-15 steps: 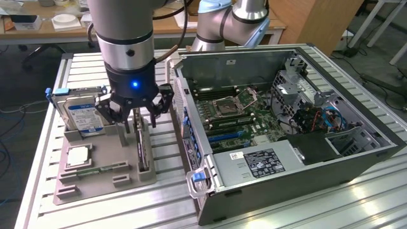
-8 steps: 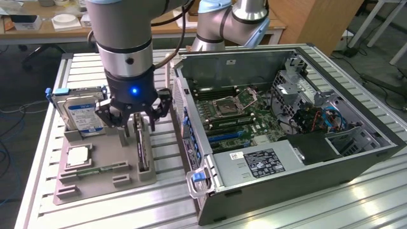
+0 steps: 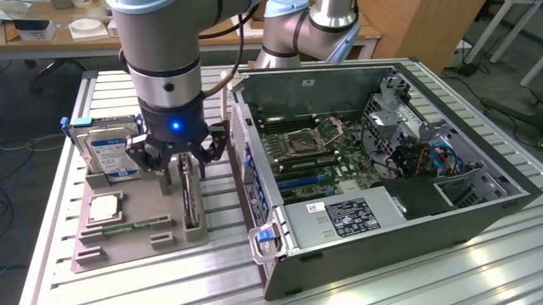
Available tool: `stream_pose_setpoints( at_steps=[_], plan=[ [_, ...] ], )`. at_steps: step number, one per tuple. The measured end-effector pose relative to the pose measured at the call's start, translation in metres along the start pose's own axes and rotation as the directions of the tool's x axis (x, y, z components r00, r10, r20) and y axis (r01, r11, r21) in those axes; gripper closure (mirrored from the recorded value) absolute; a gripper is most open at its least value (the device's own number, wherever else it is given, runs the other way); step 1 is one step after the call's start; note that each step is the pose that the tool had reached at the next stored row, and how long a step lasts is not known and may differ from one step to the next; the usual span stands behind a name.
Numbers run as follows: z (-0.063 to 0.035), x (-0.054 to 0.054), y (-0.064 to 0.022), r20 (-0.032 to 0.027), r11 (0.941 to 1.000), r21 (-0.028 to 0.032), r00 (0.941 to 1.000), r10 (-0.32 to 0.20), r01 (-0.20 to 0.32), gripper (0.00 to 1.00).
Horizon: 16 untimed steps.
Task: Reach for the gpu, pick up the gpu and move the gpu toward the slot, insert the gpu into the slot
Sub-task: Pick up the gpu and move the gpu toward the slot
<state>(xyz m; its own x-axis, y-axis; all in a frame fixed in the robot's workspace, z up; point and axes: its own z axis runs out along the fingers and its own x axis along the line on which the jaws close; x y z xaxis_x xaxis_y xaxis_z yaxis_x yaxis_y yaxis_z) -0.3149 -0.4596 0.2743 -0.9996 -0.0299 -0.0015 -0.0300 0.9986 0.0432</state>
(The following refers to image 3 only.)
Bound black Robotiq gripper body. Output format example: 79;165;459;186
139;98;209;156

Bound graphics card with metal bracket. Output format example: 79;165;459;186
176;151;200;230

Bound black RAM slot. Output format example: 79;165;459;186
255;112;323;124
257;122;324;134
271;149;336;162

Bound long black expansion slot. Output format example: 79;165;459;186
273;167;327;177

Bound blue expansion slot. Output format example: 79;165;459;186
275;175;324;189

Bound hard disk with blue caddy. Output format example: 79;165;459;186
60;113;143;184

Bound grey plastic parts rack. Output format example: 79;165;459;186
69;157;211;275

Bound silver CPU chip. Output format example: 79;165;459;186
89;195;120;220

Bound CPU socket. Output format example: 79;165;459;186
283;128;327;156

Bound green RAM stick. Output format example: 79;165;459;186
277;156;342;173
101;220;156;238

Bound metal socket cover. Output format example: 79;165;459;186
311;116;344;149

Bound green motherboard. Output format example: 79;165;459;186
253;104;387;206

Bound black chair base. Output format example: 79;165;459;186
24;57;128;95

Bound white papers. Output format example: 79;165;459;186
231;14;267;39

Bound silver power supply unit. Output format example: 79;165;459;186
283;186;408;250

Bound white round plastic holder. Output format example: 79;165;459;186
67;17;111;43

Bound brown cardboard box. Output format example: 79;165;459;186
248;9;267;30

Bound wooden desk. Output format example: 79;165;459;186
0;0;383;69

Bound metal disk bay cage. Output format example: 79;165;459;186
360;74;458;179

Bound white box with black top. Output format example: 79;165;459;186
12;19;57;41

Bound clear plastic bag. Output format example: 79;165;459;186
0;0;33;20

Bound open dark grey PC case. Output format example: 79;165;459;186
219;62;543;301

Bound wooden cabinet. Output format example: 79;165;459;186
363;0;487;69

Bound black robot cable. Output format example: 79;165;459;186
197;0;260;99

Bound black wire bundle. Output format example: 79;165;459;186
367;147;430;179

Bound blue wire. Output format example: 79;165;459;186
428;142;464;176

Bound grey disk bay bracket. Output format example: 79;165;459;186
432;168;510;210

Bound white table frame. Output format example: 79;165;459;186
464;0;543;87

